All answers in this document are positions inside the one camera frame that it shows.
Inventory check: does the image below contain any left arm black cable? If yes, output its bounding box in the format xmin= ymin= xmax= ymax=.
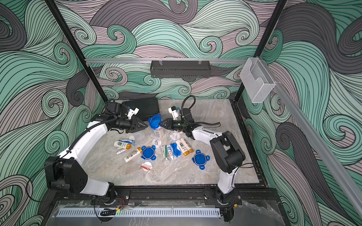
xmin=25 ymin=100 xmax=125 ymax=202

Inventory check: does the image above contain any clear round plastic cap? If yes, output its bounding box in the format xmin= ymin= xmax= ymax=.
xmin=152 ymin=138 xmax=162 ymax=147

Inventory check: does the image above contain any clear acrylic wall holder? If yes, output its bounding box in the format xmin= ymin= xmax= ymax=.
xmin=240 ymin=57 xmax=275 ymax=104

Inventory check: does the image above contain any white perforated cable duct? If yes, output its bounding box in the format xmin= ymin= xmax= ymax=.
xmin=55 ymin=207 xmax=221 ymax=218

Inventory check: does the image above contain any crumpled clear wrapper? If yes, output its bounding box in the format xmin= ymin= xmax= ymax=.
xmin=169 ymin=131 xmax=181 ymax=141

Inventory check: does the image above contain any green toothpaste packet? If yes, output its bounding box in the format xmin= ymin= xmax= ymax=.
xmin=161 ymin=145 xmax=174 ymax=163

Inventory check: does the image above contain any white bottle orange cap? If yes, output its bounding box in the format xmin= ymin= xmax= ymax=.
xmin=114 ymin=141 xmax=132 ymax=150

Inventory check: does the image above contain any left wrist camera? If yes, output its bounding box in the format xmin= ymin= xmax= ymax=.
xmin=127 ymin=106 xmax=139 ymax=120

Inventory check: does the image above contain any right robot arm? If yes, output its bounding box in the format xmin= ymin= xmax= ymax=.
xmin=158 ymin=106 xmax=246 ymax=195

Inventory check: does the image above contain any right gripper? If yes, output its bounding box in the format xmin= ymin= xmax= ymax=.
xmin=159 ymin=119 xmax=188 ymax=131

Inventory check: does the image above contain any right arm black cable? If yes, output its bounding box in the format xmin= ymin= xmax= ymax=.
xmin=180 ymin=95 xmax=221 ymax=127

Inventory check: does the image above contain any aluminium wall rail back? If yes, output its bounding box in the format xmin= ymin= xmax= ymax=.
xmin=85 ymin=57 xmax=248 ymax=65

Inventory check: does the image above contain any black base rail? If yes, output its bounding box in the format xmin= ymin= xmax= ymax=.
xmin=47 ymin=186 xmax=280 ymax=206

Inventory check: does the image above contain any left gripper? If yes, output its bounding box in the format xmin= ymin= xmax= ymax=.
xmin=115 ymin=117 xmax=148 ymax=133

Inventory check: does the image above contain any aluminium wall rail right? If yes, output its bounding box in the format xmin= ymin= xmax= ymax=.
xmin=259 ymin=58 xmax=362 ymax=216

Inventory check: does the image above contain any white tube orange cap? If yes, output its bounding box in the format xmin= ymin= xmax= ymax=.
xmin=176 ymin=139 xmax=189 ymax=156
xmin=181 ymin=138 xmax=194 ymax=153
xmin=124 ymin=147 xmax=142 ymax=163

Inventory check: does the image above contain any blue toothbrush packet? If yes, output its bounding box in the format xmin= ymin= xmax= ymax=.
xmin=170 ymin=143 xmax=182 ymax=158

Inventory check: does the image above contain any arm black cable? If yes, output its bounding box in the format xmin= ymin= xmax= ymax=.
xmin=25 ymin=100 xmax=125 ymax=202
xmin=180 ymin=95 xmax=221 ymax=127

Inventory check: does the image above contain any black wall shelf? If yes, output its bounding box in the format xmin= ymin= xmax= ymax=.
xmin=150 ymin=61 xmax=211 ymax=79

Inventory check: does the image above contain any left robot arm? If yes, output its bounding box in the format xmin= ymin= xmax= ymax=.
xmin=44 ymin=101 xmax=147 ymax=201

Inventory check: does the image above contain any black ribbed case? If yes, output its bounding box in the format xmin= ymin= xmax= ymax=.
xmin=123 ymin=98 xmax=160 ymax=121

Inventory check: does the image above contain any round red white packet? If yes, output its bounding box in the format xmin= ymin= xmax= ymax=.
xmin=141 ymin=161 xmax=153 ymax=173

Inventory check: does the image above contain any aluminium wall rail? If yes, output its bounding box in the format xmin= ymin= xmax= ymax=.
xmin=259 ymin=58 xmax=362 ymax=216
xmin=85 ymin=57 xmax=248 ymax=65

